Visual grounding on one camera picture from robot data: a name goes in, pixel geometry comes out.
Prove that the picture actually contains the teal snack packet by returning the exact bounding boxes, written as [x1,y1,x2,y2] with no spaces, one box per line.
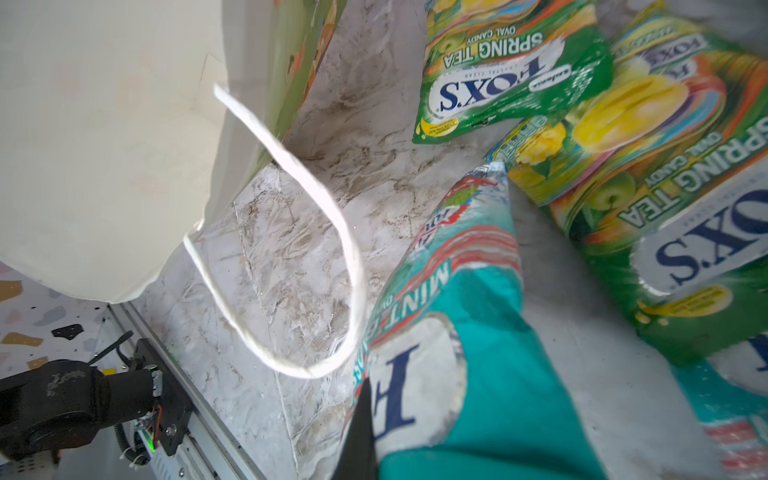
[346,162,604,479]

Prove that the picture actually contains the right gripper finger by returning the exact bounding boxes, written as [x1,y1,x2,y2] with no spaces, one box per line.
[332,379,378,480]

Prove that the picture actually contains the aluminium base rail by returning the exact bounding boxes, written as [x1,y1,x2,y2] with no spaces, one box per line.
[107,302,265,479]

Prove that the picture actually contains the green circuit board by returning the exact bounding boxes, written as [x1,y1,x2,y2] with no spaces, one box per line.
[131,412,160,458]

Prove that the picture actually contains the green snack packet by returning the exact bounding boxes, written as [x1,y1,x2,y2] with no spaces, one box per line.
[487,1,767,365]

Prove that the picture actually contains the white paper bag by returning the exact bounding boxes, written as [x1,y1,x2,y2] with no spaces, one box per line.
[1,1,367,379]

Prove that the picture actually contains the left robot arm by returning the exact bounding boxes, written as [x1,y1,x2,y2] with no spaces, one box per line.
[1,338,193,466]

